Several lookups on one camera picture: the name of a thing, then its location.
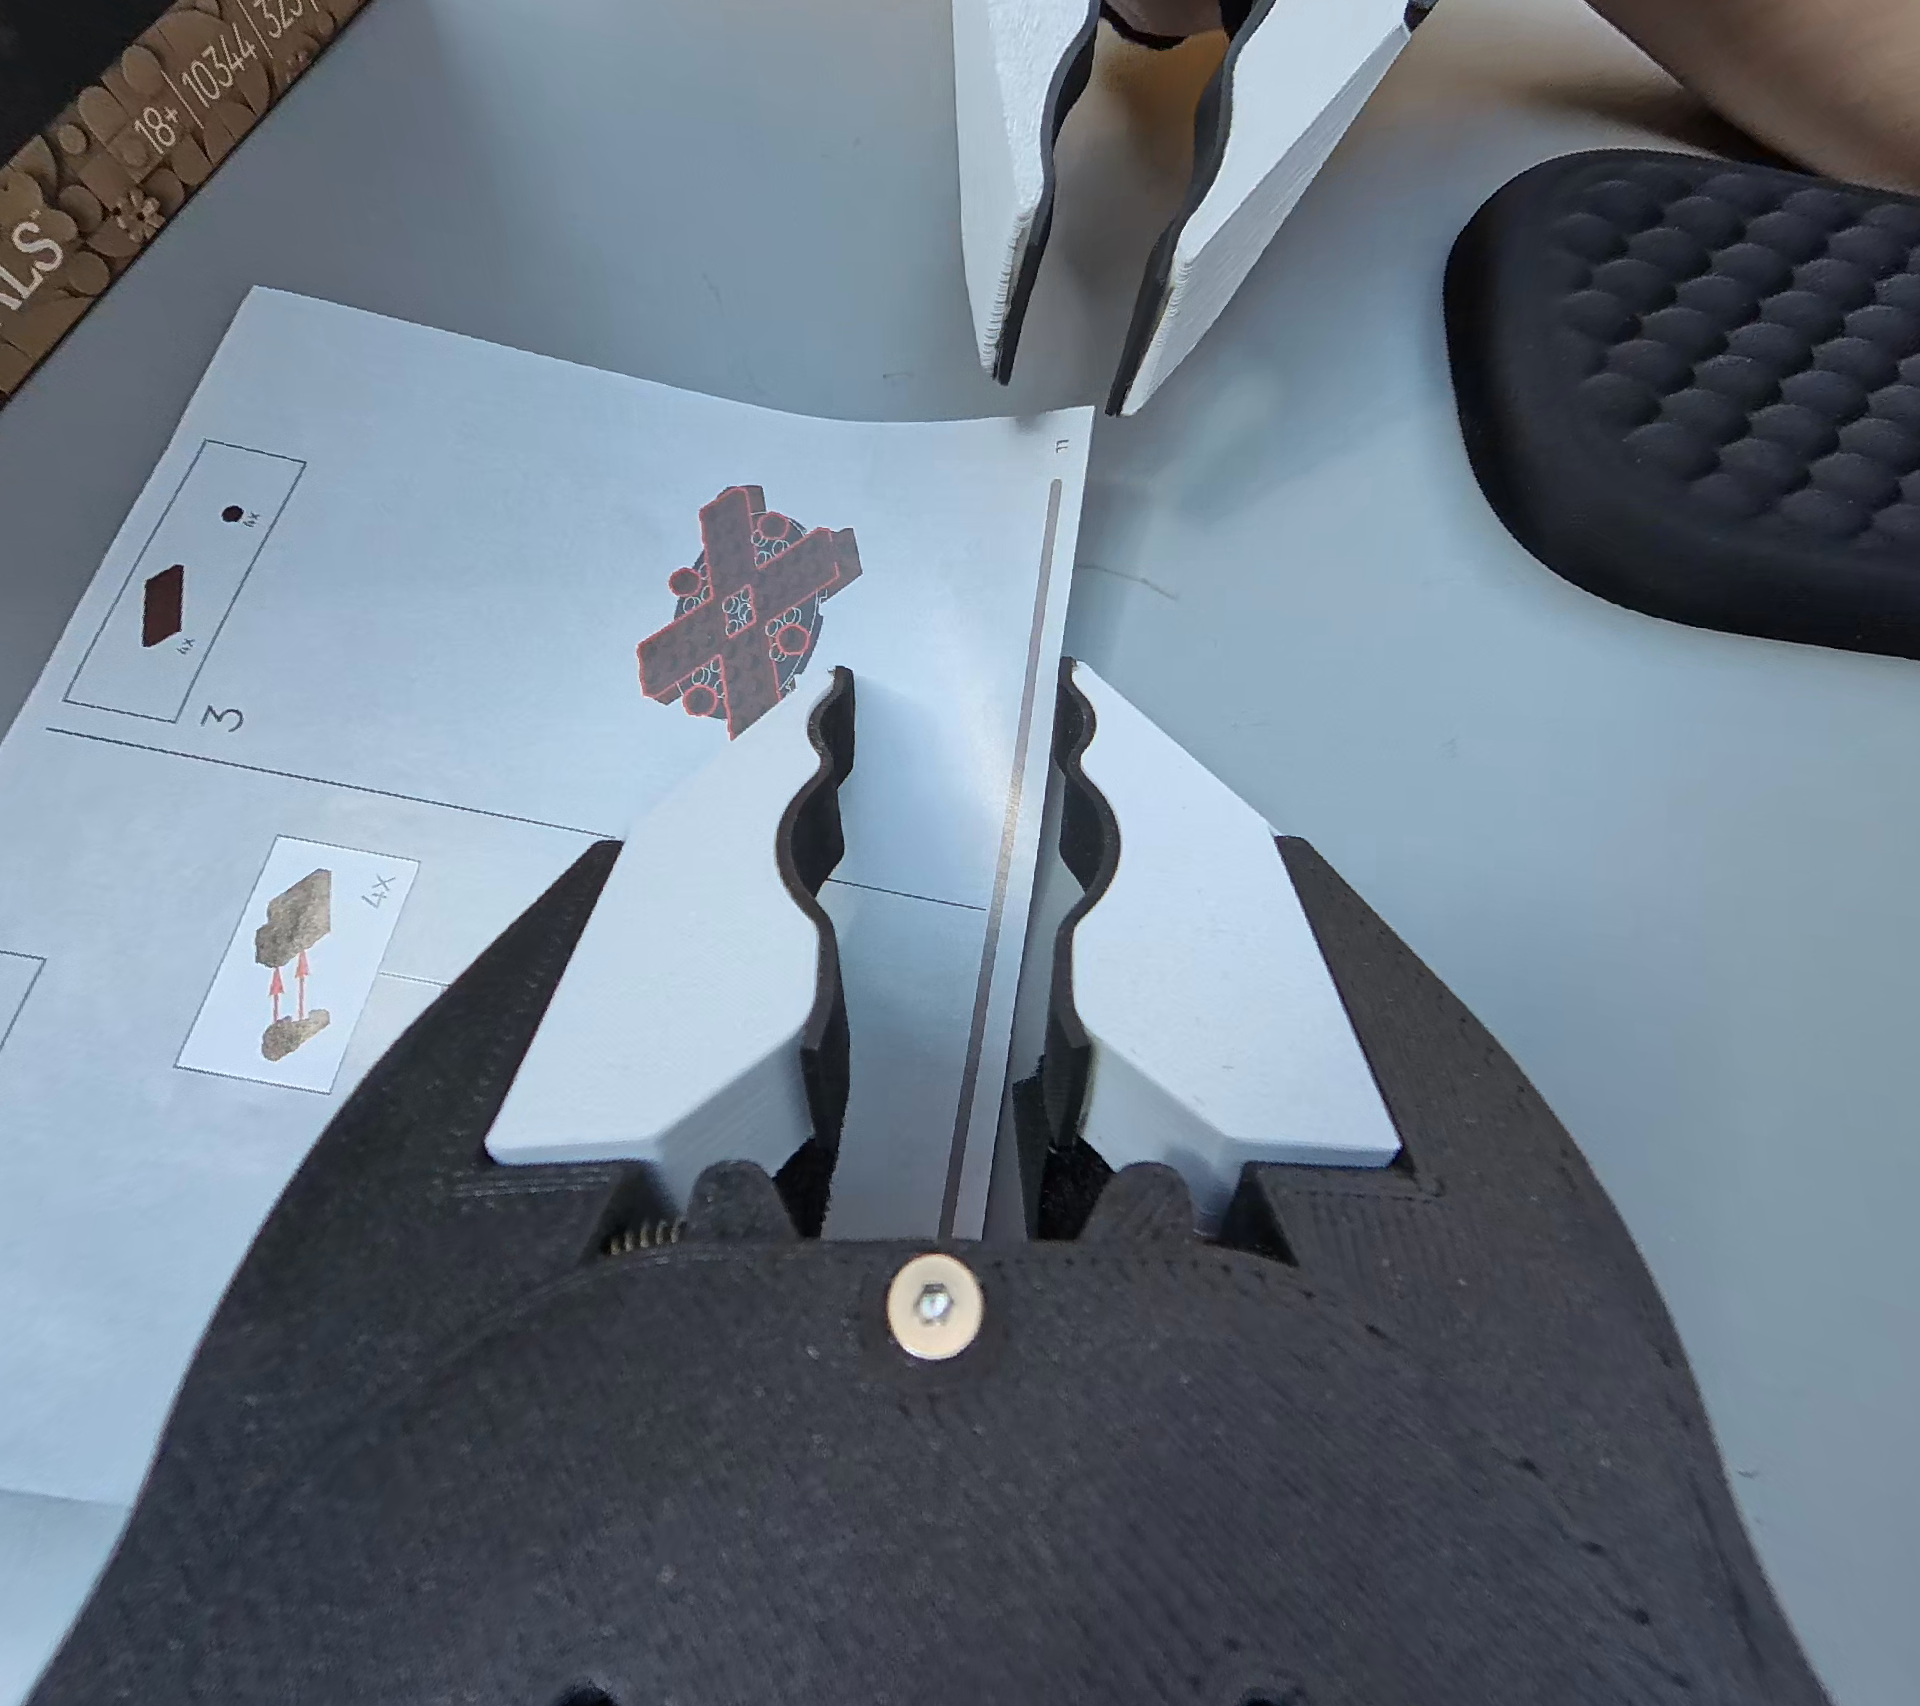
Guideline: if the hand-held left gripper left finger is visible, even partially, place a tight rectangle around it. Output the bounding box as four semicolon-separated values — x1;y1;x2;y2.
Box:
482;668;860;1241

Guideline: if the black textured wrist rest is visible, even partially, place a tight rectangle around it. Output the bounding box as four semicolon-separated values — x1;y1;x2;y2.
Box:
1442;147;1920;662

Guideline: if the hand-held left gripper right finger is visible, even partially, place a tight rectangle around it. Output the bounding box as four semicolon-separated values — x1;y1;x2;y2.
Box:
1015;656;1406;1241

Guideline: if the white instruction booklet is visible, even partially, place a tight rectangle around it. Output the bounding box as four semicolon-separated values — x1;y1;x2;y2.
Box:
0;285;1098;1506

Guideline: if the grey desk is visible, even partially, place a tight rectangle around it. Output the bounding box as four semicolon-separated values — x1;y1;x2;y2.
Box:
0;0;1920;1706

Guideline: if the black brick set box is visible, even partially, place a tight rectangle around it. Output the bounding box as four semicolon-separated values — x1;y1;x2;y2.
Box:
0;0;414;405

